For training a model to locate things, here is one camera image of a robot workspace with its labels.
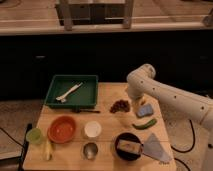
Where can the green chili pepper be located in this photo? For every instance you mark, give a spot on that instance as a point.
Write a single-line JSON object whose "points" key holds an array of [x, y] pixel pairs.
{"points": [[147, 125]]}

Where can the blue sponge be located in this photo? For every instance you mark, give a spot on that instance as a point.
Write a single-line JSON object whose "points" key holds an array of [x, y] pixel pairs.
{"points": [[145, 110]]}

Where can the white plastic fork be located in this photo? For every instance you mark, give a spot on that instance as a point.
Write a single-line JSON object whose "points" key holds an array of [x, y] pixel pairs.
{"points": [[62, 98]]}

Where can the peach fruit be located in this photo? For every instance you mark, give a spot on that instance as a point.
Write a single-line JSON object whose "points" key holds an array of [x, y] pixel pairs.
{"points": [[143, 100]]}

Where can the white cup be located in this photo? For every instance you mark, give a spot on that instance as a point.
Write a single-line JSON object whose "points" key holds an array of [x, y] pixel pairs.
{"points": [[92, 129]]}

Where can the small metal cup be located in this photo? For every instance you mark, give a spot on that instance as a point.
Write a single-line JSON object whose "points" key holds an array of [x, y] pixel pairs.
{"points": [[90, 150]]}

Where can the black plate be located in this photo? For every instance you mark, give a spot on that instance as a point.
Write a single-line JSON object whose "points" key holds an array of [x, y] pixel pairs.
{"points": [[126, 155]]}

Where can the green plastic cup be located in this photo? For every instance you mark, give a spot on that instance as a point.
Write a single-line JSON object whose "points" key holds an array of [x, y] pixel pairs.
{"points": [[34, 136]]}

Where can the black pen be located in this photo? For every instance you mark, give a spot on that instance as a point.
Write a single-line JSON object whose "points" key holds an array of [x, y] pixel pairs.
{"points": [[85, 110]]}

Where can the yellow banana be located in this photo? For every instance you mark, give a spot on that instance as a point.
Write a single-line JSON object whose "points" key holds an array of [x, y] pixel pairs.
{"points": [[48, 150]]}

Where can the red bowl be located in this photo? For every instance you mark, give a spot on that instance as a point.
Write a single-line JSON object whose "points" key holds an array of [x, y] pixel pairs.
{"points": [[62, 129]]}

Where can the wooden chair frame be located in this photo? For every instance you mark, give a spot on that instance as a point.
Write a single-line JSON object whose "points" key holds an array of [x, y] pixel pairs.
{"points": [[94, 12]]}

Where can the bread slice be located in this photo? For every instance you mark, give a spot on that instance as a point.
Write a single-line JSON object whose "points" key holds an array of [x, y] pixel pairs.
{"points": [[129, 146]]}

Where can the green plastic tray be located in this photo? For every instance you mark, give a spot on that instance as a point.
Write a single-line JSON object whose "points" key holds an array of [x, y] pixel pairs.
{"points": [[72, 92]]}

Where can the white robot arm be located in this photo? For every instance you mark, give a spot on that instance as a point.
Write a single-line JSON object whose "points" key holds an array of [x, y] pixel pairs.
{"points": [[199, 108]]}

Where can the grey blue cloth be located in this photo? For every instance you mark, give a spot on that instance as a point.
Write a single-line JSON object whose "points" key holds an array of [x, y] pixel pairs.
{"points": [[154, 149]]}

